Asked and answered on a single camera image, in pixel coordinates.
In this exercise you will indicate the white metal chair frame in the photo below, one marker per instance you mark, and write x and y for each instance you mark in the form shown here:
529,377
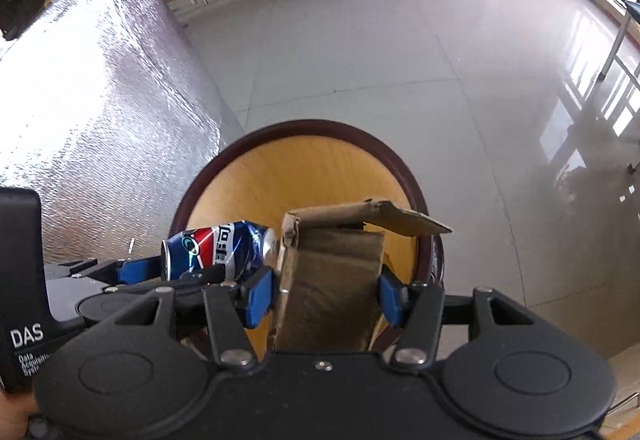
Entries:
618,38

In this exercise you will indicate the person's left hand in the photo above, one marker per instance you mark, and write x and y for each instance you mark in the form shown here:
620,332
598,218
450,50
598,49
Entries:
15,417

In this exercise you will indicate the crushed blue soda can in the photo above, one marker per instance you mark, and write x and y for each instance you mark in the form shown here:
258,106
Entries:
215,245

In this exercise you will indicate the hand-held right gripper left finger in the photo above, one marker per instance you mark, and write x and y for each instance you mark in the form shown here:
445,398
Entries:
259,297

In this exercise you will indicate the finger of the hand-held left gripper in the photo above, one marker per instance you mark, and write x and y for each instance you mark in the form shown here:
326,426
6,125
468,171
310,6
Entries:
142,268
205,274

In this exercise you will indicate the brown cardboard box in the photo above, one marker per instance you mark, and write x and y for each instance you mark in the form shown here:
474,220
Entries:
330,280

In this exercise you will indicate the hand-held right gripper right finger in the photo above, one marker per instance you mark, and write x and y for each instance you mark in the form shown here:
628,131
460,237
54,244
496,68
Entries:
390,297

